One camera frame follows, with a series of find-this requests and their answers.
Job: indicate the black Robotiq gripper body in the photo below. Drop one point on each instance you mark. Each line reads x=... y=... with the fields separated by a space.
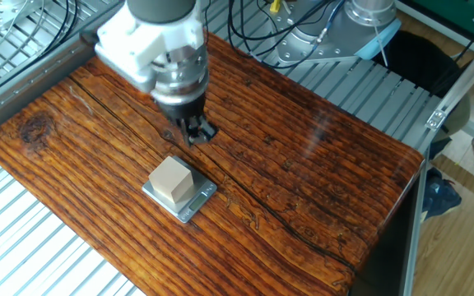
x=181 y=111

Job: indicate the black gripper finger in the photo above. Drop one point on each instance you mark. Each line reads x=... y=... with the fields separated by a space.
x=206 y=130
x=189 y=131

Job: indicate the light wooden cube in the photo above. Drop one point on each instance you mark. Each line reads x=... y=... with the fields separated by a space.
x=171 y=178

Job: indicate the silver UR5 robot arm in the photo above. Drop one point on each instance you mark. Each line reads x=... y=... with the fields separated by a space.
x=154 y=45

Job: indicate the small silver digital scale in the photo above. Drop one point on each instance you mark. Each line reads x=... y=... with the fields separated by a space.
x=198 y=201

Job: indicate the glossy wood-grain board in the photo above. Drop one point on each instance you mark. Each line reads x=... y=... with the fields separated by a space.
x=282 y=172

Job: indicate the dark blue shoe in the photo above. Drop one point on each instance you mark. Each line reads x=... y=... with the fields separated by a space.
x=440 y=197

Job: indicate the green panel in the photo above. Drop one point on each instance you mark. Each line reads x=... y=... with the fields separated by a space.
x=447 y=16

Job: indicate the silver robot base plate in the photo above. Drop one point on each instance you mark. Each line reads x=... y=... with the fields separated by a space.
x=298 y=49

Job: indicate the grey aluminium table rail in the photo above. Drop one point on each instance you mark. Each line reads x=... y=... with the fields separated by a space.
x=23 y=86

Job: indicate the aluminium frame rail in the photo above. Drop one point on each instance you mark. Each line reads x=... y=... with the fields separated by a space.
x=416 y=246

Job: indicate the aluminium frame post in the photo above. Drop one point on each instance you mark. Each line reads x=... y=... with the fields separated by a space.
x=463 y=78

